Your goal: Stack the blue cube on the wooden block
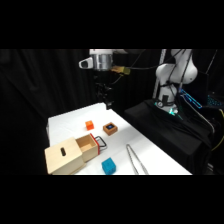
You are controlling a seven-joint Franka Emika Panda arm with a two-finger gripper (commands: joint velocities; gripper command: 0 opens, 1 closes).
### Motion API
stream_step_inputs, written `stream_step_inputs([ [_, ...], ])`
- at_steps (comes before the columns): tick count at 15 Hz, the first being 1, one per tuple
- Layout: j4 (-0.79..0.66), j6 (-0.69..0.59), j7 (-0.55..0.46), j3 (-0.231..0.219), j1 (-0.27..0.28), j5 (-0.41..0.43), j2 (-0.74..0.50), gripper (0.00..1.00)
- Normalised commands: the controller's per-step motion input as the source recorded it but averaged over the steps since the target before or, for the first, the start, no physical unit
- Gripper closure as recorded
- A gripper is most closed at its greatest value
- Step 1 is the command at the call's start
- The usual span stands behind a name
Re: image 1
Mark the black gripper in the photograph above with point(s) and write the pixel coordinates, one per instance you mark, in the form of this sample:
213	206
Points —
101	87

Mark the blue cube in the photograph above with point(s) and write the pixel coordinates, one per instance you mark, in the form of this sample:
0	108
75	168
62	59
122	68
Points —
108	166

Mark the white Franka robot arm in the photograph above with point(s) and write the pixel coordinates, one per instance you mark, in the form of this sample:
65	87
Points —
173	71

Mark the wooden block with blue centre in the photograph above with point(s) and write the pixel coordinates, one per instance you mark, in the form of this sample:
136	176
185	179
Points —
110	128

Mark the orange cube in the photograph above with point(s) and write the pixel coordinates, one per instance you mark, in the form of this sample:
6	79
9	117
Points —
89	125

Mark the yellow brown wrist connector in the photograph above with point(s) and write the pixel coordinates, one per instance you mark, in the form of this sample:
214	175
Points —
121	70

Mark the wooden drawer with red front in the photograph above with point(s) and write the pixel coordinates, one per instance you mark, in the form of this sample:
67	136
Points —
88	147

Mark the metal tongs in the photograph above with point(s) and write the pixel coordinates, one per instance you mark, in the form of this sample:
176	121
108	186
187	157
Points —
136	160

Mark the small green light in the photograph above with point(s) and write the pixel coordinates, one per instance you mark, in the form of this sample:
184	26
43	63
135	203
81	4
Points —
172	112

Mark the black cloth covered stand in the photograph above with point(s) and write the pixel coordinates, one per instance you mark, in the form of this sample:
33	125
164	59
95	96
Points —
166	133

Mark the light wooden box with slot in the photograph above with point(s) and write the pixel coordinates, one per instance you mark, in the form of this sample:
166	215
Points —
64	156

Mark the black curtain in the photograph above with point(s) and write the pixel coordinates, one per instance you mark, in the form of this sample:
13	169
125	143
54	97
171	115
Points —
43	83

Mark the blue lit device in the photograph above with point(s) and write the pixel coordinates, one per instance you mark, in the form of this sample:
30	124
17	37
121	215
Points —
191	99

